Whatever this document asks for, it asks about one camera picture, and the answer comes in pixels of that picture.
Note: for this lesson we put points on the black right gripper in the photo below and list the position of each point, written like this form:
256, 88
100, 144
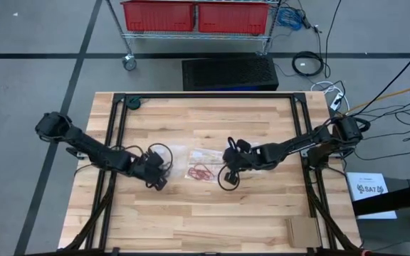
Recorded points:
242, 158

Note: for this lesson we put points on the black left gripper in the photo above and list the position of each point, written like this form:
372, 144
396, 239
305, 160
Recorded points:
151, 167

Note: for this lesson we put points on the red rubber band bunch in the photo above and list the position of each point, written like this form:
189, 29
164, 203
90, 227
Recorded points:
201, 174

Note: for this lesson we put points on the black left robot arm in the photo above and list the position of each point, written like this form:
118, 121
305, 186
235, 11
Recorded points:
94, 151

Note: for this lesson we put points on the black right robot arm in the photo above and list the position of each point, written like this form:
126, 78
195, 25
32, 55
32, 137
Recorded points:
290, 145

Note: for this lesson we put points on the green tape roll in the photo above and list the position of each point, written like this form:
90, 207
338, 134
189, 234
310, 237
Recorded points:
133, 103

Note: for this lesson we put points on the black perforated computer case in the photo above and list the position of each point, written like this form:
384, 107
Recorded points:
230, 73

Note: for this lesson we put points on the brown cardboard box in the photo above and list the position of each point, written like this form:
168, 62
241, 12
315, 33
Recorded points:
303, 233

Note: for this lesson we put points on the white power strip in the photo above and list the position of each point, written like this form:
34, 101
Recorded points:
336, 102

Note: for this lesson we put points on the white paper sign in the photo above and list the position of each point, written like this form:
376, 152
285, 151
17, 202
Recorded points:
370, 195

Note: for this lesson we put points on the red plastic bin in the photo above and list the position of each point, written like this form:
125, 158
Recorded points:
158, 16
233, 17

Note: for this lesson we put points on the black beam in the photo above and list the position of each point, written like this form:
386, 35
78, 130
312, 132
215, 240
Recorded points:
397, 199

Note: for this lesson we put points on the grey side table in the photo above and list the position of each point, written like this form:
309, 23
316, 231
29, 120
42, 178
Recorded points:
386, 234

